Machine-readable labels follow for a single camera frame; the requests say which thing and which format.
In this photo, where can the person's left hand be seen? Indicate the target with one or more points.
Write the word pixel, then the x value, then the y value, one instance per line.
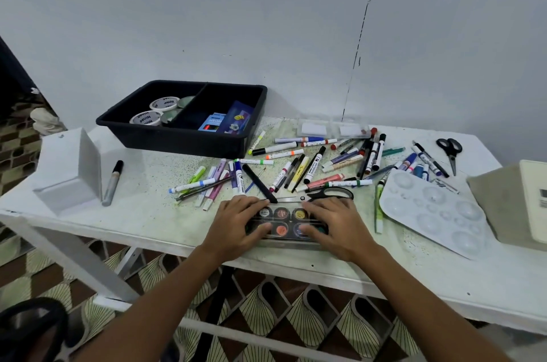
pixel 228 229

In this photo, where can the person's right fingers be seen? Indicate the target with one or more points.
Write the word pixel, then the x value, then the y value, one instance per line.
pixel 320 207

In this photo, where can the black watercolour paint set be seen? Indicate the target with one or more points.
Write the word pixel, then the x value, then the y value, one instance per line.
pixel 283 222

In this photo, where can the black divided plastic tray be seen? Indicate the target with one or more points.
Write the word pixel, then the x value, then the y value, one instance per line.
pixel 201 141

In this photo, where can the person's left fingers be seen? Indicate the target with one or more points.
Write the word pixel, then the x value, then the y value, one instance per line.
pixel 248 204

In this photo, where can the single silver grey pen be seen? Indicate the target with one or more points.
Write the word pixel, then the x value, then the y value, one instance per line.
pixel 112 184

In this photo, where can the pile of coloured markers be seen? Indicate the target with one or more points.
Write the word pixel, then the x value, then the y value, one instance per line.
pixel 316 163

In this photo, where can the grey green tape roll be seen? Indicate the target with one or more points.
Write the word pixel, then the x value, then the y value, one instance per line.
pixel 169 116
pixel 186 101

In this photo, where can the white plastic paint palette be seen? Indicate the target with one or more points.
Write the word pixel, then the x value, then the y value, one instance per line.
pixel 433 214

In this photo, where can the white open box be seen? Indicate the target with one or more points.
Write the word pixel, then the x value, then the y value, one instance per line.
pixel 68 171

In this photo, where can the black round object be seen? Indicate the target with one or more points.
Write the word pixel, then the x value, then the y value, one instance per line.
pixel 30 327

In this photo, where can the dark blue flower packet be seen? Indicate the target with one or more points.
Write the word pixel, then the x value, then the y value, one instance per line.
pixel 236 118

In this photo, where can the person's right hand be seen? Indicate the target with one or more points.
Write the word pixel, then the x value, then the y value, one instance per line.
pixel 342 233

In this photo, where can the white lumpy object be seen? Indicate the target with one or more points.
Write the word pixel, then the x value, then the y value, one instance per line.
pixel 46 120

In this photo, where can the white metal table frame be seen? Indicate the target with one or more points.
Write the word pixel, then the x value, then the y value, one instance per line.
pixel 72 259

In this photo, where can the long black pen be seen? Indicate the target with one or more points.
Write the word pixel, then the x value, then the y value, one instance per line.
pixel 259 183

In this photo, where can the person's left forearm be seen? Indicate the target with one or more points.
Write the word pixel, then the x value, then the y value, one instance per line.
pixel 162 310

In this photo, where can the small blue box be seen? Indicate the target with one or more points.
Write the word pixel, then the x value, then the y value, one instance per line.
pixel 212 122

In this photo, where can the clear plastic box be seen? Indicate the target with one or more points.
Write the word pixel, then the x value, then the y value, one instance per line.
pixel 333 128

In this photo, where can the person's right forearm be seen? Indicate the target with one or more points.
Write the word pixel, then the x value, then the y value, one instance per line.
pixel 418 310

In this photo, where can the beige plastic container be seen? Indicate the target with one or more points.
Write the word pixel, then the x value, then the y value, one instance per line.
pixel 510 203

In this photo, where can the white tape roll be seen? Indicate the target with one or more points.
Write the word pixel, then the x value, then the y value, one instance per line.
pixel 145 118
pixel 165 104

